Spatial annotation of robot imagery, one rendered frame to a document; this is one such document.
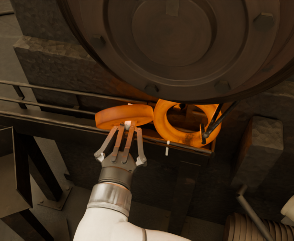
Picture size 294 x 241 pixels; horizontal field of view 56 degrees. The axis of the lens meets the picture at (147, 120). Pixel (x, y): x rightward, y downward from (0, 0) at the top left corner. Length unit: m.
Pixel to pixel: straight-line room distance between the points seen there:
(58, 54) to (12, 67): 1.51
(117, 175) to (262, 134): 0.36
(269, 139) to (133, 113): 0.33
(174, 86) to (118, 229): 0.29
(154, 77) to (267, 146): 0.35
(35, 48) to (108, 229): 0.53
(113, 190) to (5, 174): 0.43
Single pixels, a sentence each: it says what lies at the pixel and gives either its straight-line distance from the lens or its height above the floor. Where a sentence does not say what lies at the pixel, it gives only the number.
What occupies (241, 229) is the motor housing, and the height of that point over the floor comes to 0.53.
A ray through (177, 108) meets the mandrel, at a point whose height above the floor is 0.74.
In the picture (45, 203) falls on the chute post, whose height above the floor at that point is 0.01.
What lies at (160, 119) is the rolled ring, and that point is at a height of 0.76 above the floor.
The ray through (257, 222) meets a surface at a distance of 0.87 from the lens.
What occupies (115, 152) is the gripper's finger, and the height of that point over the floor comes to 0.79.
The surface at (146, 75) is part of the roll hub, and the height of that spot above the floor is 1.02.
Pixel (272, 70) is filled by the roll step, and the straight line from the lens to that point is 0.53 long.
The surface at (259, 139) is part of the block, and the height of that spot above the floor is 0.80.
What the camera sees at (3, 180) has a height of 0.60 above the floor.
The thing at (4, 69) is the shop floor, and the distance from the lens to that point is 2.32.
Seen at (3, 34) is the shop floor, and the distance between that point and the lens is 2.70.
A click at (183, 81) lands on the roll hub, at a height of 1.02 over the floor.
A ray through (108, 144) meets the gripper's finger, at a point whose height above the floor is 0.78.
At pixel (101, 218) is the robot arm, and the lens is 0.57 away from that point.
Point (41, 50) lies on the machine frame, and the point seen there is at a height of 0.87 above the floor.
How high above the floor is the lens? 1.34
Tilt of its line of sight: 51 degrees down
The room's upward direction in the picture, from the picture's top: straight up
